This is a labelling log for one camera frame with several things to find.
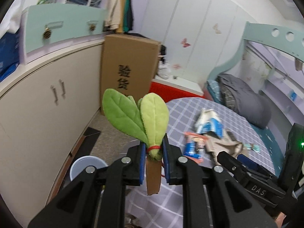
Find white plastic bag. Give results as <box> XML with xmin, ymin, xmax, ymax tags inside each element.
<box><xmin>157</xmin><ymin>61</ymin><xmax>171</xmax><ymax>79</ymax></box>

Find grey folded quilt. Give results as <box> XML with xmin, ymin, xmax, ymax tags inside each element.
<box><xmin>217</xmin><ymin>74</ymin><xmax>271</xmax><ymax>129</ymax></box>

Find blue trash bin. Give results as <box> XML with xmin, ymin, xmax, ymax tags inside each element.
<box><xmin>69</xmin><ymin>155</ymin><xmax>108</xmax><ymax>181</ymax></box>

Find hanging clothes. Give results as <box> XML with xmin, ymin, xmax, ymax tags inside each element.
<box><xmin>104</xmin><ymin>0</ymin><xmax>133</xmax><ymax>34</ymax></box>

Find orange blue snack wrapper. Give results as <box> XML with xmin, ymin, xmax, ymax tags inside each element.
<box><xmin>183</xmin><ymin>132</ymin><xmax>208</xmax><ymax>164</ymax></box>

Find red storage box white lid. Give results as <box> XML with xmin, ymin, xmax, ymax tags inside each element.
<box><xmin>149</xmin><ymin>79</ymin><xmax>205</xmax><ymax>103</ymax></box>

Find crumpled brown paper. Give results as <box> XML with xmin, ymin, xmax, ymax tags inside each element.
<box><xmin>205</xmin><ymin>129</ymin><xmax>243</xmax><ymax>162</ymax></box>

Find blue white crumpled package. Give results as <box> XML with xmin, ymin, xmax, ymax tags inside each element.
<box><xmin>194</xmin><ymin>109</ymin><xmax>223</xmax><ymax>139</ymax></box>

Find tall brown cardboard box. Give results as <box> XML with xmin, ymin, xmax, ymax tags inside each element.
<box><xmin>100</xmin><ymin>34</ymin><xmax>161</xmax><ymax>102</ymax></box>

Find green plush leaf toy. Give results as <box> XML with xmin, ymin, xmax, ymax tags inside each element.
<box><xmin>101</xmin><ymin>89</ymin><xmax>169</xmax><ymax>196</ymax></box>

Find blue plastic bag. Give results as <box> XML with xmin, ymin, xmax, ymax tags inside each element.
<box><xmin>0</xmin><ymin>31</ymin><xmax>20</xmax><ymax>82</ymax></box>

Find white low cabinet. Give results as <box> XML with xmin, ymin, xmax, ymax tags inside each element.
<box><xmin>1</xmin><ymin>43</ymin><xmax>103</xmax><ymax>227</ymax></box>

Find teal bunk bed frame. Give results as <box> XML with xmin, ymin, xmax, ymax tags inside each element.
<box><xmin>207</xmin><ymin>22</ymin><xmax>303</xmax><ymax>92</ymax></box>

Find teal wrapper with rubber band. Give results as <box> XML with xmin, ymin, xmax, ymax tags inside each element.
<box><xmin>244</xmin><ymin>143</ymin><xmax>260</xmax><ymax>153</ymax></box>

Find teal drawer unit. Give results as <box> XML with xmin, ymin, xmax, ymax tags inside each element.
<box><xmin>19</xmin><ymin>3</ymin><xmax>107</xmax><ymax>64</ymax></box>

